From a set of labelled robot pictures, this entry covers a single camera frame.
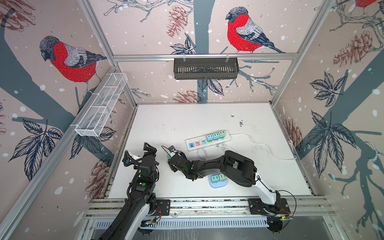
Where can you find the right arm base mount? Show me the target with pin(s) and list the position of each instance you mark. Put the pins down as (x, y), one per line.
(280, 208)

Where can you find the black hanging wire basket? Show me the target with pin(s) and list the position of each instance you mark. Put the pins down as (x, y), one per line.
(206, 69)

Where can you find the white wire mesh shelf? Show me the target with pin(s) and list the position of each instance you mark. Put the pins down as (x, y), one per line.
(94, 120)

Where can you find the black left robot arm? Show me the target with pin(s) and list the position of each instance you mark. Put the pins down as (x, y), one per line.
(141, 197)

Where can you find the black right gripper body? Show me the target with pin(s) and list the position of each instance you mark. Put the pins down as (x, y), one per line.
(174, 166)

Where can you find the blue square socket hub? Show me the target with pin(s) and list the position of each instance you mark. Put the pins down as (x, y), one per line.
(218, 184)

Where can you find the white multicolour power strip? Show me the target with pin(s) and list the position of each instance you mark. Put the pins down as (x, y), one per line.
(201, 142)

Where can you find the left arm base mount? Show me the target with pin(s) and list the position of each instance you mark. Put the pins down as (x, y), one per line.
(159, 207)

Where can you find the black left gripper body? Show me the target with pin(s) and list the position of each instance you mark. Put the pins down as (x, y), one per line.
(146, 156)

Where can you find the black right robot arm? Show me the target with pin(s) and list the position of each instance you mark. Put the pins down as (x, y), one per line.
(243, 172)

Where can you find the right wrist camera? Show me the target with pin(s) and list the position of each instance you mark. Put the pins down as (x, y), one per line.
(172, 150)

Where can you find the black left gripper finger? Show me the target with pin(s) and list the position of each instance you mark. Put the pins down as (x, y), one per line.
(149, 150)
(129, 160)

